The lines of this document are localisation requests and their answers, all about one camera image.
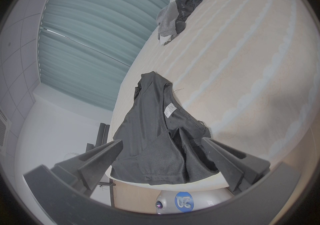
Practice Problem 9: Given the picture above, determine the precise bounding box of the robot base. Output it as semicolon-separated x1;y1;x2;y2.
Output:
154;189;235;216

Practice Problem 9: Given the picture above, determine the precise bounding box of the pile of clothes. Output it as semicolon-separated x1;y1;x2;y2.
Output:
156;0;231;46

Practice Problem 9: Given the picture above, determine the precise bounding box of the bed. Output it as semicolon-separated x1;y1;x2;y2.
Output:
105;0;317;190

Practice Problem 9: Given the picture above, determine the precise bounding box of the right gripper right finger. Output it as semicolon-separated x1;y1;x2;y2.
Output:
201;137;271;193

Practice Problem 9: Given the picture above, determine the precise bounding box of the black T-shirt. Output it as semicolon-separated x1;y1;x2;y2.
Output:
110;71;221;186

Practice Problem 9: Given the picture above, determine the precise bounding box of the blue-green curtain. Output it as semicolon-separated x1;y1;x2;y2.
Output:
39;0;176;66
37;29;131;113

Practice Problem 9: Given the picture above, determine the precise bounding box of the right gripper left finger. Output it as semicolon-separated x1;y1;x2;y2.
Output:
51;139;124;192

